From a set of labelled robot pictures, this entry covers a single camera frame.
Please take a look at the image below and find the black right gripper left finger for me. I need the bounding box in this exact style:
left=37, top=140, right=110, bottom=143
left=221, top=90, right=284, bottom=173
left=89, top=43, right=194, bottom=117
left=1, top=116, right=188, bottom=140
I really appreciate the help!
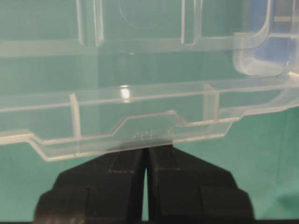
left=35, top=149, right=145, bottom=222

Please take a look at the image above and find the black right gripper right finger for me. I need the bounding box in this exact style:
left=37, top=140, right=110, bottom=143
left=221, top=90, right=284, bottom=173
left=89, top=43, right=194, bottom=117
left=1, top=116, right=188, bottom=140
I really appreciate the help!
left=147, top=145, right=255, bottom=222

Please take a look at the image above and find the clear plastic box lid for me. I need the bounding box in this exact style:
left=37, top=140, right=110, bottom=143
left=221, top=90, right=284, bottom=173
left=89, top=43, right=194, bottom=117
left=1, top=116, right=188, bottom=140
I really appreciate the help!
left=0, top=0, right=299, bottom=161

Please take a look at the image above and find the clear plastic storage box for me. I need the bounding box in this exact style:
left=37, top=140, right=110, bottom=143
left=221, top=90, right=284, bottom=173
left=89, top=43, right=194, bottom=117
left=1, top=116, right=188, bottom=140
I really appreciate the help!
left=233, top=0, right=299, bottom=77

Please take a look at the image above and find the blue foam insert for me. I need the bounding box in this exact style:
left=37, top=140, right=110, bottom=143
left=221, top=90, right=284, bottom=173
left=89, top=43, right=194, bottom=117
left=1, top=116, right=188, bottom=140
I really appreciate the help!
left=254, top=0, right=299, bottom=63

